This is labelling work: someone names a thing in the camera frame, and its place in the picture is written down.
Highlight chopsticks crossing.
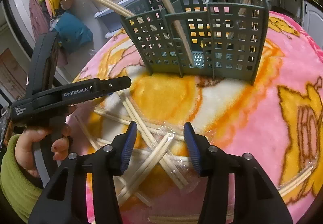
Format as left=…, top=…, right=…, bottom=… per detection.
left=117, top=92, right=188, bottom=189

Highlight chopsticks diagonal pair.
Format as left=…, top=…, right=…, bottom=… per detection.
left=117, top=133, right=174, bottom=206

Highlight green sleeve left forearm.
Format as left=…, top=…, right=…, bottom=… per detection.
left=1, top=134, right=42, bottom=223

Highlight left hand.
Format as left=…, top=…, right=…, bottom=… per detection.
left=14, top=124, right=72, bottom=178

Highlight wrapped chopsticks right edge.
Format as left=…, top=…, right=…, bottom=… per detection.
left=277, top=165, right=316, bottom=197

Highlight blue bag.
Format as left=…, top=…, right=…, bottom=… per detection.
left=51, top=12, right=93, bottom=54

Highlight pink cartoon blanket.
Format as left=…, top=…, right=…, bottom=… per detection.
left=76, top=12, right=322, bottom=223

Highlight chopsticks in caddy left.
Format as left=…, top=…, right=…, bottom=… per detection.
left=92, top=0, right=144, bottom=26

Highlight chopsticks in caddy middle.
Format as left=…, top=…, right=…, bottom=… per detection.
left=162, top=0, right=194, bottom=66

